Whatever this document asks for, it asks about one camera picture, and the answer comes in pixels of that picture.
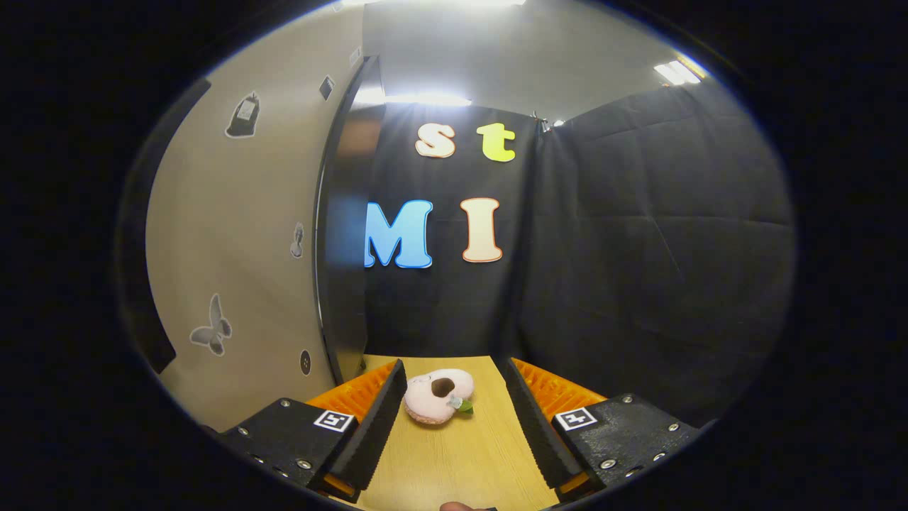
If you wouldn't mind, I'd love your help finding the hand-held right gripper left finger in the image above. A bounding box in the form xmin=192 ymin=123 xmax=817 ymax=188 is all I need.
xmin=216 ymin=358 xmax=409 ymax=503

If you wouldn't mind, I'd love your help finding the black backdrop cloth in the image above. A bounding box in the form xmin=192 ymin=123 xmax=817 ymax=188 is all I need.
xmin=362 ymin=82 xmax=797 ymax=427

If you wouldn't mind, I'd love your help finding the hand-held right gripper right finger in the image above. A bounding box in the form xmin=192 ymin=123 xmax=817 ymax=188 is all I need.
xmin=504 ymin=357 xmax=703 ymax=503

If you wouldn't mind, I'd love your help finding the dark grey cabinet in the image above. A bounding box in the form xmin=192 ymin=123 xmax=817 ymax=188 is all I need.
xmin=314 ymin=55 xmax=389 ymax=388

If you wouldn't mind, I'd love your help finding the pink plush toy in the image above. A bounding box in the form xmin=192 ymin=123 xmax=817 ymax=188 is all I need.
xmin=403 ymin=368 xmax=476 ymax=427

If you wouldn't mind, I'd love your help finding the beige cabinet door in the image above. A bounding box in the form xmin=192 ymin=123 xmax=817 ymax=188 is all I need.
xmin=138 ymin=4 xmax=370 ymax=434

